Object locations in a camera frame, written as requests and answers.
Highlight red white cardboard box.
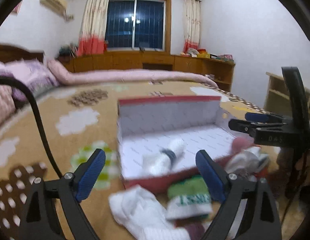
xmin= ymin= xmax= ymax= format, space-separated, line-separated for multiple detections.
xmin=118 ymin=95 xmax=248 ymax=194

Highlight colourful items on cabinet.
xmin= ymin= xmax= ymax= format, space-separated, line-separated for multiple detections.
xmin=180 ymin=48 xmax=234 ymax=62

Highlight maroon knitted sock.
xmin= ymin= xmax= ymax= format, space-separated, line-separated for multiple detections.
xmin=183 ymin=223 xmax=210 ymax=240

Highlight framed wedding photo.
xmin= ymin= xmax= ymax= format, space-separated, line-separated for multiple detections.
xmin=11 ymin=2 xmax=22 ymax=15

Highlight window with wooden frame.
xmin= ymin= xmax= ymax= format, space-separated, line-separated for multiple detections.
xmin=105 ymin=0 xmax=172 ymax=53

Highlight dark wooden headboard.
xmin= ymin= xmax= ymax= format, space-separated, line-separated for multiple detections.
xmin=0 ymin=44 xmax=44 ymax=63

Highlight left floral curtain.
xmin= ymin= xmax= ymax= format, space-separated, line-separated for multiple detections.
xmin=77 ymin=0 xmax=109 ymax=56

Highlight white sock flat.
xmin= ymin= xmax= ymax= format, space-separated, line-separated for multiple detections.
xmin=108 ymin=185 xmax=190 ymax=240

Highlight pink purple pillow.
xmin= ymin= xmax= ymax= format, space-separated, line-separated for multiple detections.
xmin=0 ymin=59 xmax=60 ymax=98

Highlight green white sock roll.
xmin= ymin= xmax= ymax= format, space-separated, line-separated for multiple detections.
xmin=166 ymin=175 xmax=212 ymax=220

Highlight white sock roll grey band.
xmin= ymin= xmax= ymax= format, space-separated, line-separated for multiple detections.
xmin=142 ymin=139 xmax=186 ymax=177

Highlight right floral curtain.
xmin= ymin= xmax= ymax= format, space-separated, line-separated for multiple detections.
xmin=183 ymin=0 xmax=201 ymax=53

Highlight long wooden cabinet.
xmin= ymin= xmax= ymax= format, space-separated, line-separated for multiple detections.
xmin=57 ymin=51 xmax=235 ymax=92

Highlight pile of clothes on cabinet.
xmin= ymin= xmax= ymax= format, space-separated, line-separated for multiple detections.
xmin=58 ymin=43 xmax=78 ymax=57

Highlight light wooden shelf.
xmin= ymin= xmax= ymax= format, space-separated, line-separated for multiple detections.
xmin=264 ymin=72 xmax=310 ymax=118

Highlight floral curtain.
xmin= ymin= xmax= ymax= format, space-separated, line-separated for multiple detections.
xmin=77 ymin=0 xmax=109 ymax=56
xmin=183 ymin=0 xmax=201 ymax=53

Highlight pink checkered cartoon pillow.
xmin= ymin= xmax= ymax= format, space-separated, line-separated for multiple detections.
xmin=0 ymin=86 xmax=16 ymax=125

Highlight pink rolled quilt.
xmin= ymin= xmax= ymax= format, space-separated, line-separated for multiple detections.
xmin=47 ymin=60 xmax=218 ymax=88

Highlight black cable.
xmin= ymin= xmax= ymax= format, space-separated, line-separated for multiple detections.
xmin=0 ymin=76 xmax=63 ymax=179

